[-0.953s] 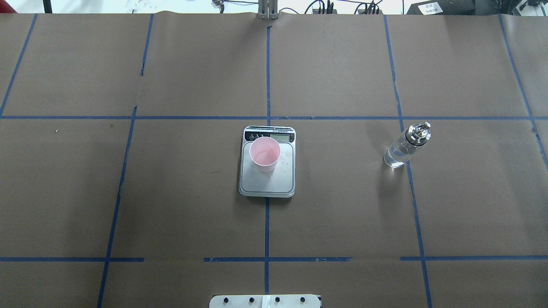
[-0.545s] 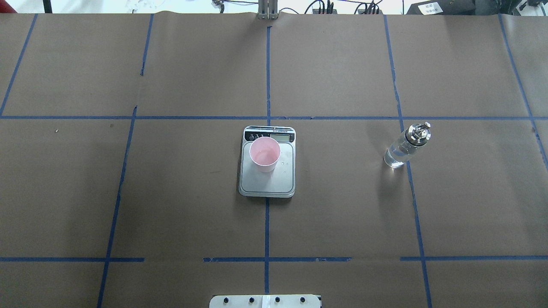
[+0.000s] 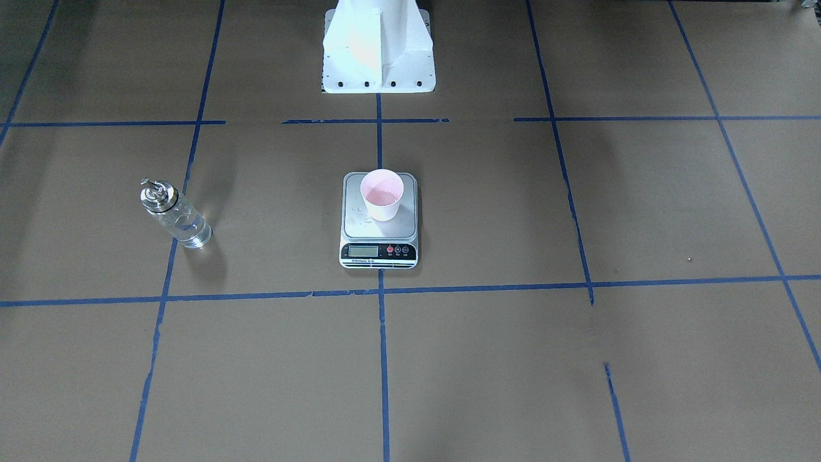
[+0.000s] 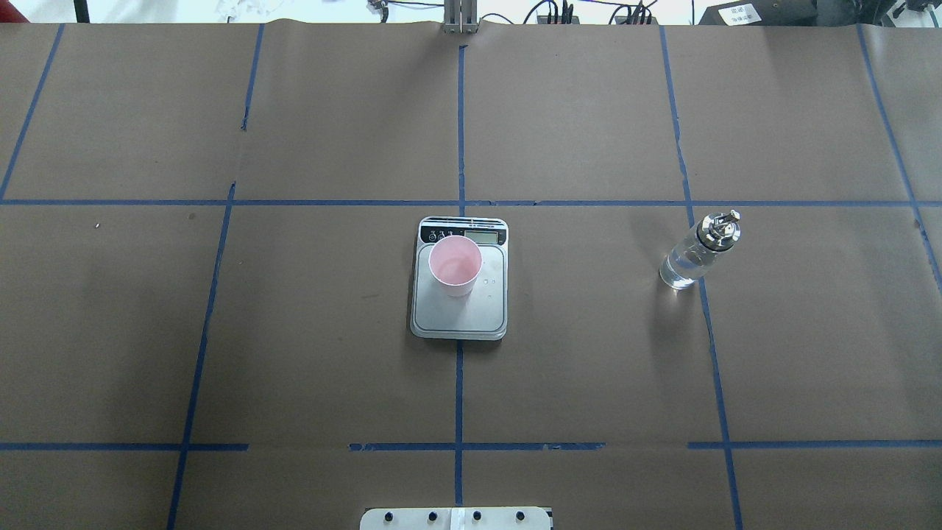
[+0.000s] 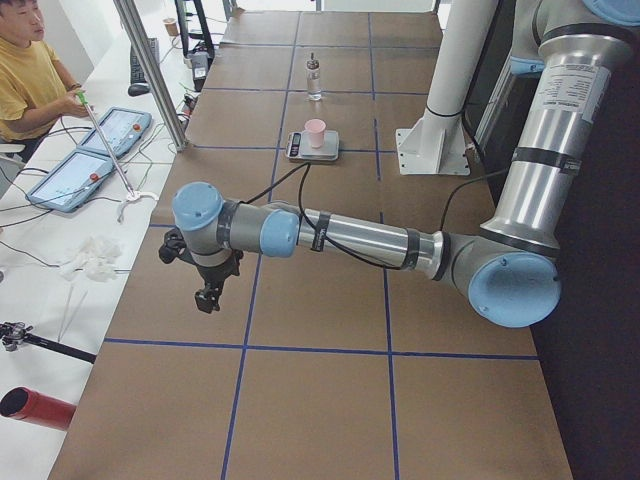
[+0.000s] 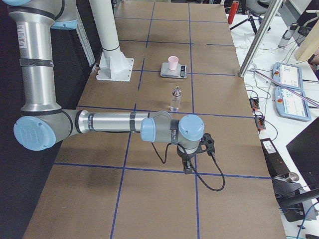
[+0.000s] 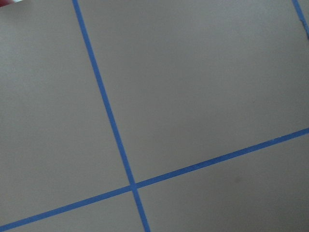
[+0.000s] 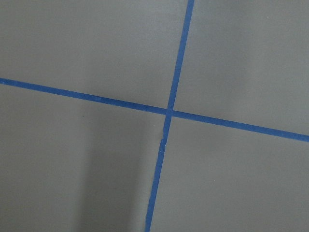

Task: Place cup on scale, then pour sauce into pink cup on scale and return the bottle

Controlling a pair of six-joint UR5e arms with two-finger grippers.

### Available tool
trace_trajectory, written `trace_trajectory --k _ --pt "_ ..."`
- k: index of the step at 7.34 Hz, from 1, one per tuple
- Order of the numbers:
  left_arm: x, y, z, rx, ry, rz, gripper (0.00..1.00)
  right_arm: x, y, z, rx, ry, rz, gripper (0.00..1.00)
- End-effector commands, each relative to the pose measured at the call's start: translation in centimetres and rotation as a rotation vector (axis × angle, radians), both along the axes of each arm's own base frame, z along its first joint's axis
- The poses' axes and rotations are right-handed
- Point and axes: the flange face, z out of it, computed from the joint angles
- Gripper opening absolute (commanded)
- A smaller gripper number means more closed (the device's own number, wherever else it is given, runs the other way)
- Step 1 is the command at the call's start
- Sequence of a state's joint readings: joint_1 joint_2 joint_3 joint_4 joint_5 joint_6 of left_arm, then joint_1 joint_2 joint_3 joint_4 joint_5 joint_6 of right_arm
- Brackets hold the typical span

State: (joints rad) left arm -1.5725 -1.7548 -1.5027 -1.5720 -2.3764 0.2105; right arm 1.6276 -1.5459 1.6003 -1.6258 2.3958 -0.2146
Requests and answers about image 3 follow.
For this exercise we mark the pink cup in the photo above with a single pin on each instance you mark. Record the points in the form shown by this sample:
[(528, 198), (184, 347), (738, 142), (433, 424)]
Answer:
[(382, 190)]

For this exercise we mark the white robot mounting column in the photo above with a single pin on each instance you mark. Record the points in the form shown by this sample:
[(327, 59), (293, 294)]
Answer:
[(383, 47)]

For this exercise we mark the silver digital kitchen scale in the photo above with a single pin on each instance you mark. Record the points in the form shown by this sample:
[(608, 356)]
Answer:
[(366, 242)]

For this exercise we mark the glass sauce bottle metal spout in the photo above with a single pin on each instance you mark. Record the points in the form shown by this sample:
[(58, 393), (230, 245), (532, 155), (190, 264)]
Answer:
[(174, 211)]

